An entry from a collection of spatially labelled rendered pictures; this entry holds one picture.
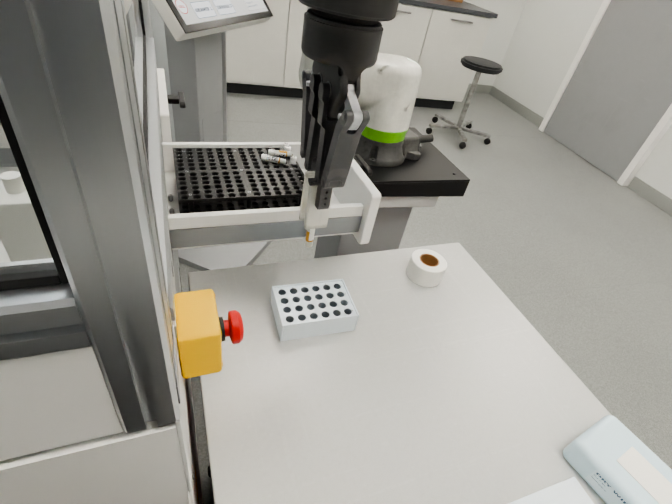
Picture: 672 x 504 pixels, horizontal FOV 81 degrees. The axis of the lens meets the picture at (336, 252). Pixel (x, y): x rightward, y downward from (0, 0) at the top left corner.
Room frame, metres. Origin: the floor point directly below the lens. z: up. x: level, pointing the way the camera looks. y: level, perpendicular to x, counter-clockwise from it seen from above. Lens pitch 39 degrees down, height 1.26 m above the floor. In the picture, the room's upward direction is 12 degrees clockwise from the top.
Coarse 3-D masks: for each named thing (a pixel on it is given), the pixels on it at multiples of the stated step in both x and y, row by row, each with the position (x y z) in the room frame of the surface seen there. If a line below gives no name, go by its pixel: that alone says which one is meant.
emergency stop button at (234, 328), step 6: (228, 312) 0.31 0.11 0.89; (234, 312) 0.30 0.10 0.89; (228, 318) 0.30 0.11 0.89; (234, 318) 0.29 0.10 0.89; (240, 318) 0.30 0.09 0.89; (228, 324) 0.29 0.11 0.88; (234, 324) 0.29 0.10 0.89; (240, 324) 0.29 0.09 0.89; (228, 330) 0.29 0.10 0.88; (234, 330) 0.28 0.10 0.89; (240, 330) 0.29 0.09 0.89; (228, 336) 0.29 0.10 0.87; (234, 336) 0.28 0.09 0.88; (240, 336) 0.28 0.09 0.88; (234, 342) 0.28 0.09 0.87
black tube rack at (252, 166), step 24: (192, 168) 0.59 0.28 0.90; (216, 168) 0.61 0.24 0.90; (240, 168) 0.62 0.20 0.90; (264, 168) 0.64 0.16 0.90; (288, 168) 0.66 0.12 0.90; (192, 192) 0.52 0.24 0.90; (216, 192) 0.54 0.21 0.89; (240, 192) 0.55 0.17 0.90; (264, 192) 0.56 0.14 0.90; (288, 192) 0.58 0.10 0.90
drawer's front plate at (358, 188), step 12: (360, 168) 0.67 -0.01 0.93; (348, 180) 0.67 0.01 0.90; (360, 180) 0.63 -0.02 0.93; (336, 192) 0.70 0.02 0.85; (348, 192) 0.66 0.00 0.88; (360, 192) 0.62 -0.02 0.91; (372, 192) 0.59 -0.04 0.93; (372, 204) 0.58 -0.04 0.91; (372, 216) 0.58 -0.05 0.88; (360, 228) 0.59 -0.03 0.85; (372, 228) 0.59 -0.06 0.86; (360, 240) 0.58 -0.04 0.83
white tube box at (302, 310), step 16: (272, 288) 0.45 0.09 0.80; (288, 288) 0.46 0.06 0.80; (304, 288) 0.47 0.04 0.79; (320, 288) 0.47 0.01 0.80; (336, 288) 0.49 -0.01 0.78; (272, 304) 0.44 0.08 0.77; (288, 304) 0.42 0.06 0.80; (304, 304) 0.43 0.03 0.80; (320, 304) 0.44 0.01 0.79; (336, 304) 0.45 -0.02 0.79; (352, 304) 0.45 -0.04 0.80; (288, 320) 0.40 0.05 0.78; (304, 320) 0.40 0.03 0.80; (320, 320) 0.40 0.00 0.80; (336, 320) 0.41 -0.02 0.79; (352, 320) 0.43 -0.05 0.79; (288, 336) 0.38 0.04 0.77; (304, 336) 0.39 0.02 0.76
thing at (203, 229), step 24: (168, 144) 0.67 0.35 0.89; (192, 144) 0.69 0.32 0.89; (216, 144) 0.71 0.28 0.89; (240, 144) 0.73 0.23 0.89; (264, 144) 0.75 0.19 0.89; (168, 168) 0.66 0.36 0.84; (168, 192) 0.59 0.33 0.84; (168, 216) 0.45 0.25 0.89; (192, 216) 0.47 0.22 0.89; (216, 216) 0.48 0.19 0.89; (240, 216) 0.50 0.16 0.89; (264, 216) 0.52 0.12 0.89; (288, 216) 0.53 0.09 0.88; (336, 216) 0.57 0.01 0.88; (360, 216) 0.59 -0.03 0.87; (192, 240) 0.46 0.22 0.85; (216, 240) 0.48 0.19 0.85; (240, 240) 0.50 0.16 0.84; (264, 240) 0.52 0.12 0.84
